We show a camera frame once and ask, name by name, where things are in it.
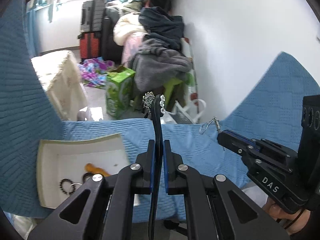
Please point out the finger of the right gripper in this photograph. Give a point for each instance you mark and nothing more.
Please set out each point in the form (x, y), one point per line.
(274, 150)
(246, 148)

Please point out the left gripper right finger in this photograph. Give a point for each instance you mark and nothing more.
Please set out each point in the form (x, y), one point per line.
(215, 208)

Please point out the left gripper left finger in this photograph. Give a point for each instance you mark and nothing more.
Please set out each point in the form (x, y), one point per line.
(102, 208)

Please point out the person right hand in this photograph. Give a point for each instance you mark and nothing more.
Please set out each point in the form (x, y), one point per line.
(294, 222)

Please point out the person right jeans leg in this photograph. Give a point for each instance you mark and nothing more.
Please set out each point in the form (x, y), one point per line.
(255, 193)

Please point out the green white cardboard box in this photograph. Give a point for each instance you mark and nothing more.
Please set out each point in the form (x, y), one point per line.
(62, 163)

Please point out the light blue quilted bedding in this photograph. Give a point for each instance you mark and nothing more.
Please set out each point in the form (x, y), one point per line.
(23, 225)

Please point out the green plastic stool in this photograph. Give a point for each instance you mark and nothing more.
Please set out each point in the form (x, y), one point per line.
(173, 91)

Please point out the left blue covered chair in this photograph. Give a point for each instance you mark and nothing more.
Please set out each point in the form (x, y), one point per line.
(27, 117)

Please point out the green tissue carton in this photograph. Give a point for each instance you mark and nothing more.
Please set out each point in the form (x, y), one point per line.
(119, 84)

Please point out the grey fleece blanket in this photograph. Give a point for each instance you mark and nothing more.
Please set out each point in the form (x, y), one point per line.
(155, 64)

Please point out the colourful purple cloth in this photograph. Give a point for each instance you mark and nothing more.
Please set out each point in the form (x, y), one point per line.
(94, 71)

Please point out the cream lace covered table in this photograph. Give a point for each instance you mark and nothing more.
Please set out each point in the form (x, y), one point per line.
(60, 78)

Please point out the black suitcase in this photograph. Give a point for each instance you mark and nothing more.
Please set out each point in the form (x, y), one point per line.
(108, 47)

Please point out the dark navy jacket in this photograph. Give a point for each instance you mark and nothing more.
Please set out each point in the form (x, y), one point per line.
(162, 26)

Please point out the red hard suitcase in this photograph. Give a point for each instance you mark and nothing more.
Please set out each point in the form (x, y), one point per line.
(89, 45)

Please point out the cream puffy coat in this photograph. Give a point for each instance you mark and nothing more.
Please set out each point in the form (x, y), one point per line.
(126, 26)

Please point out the grey hard suitcase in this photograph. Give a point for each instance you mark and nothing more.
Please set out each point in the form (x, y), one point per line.
(92, 15)

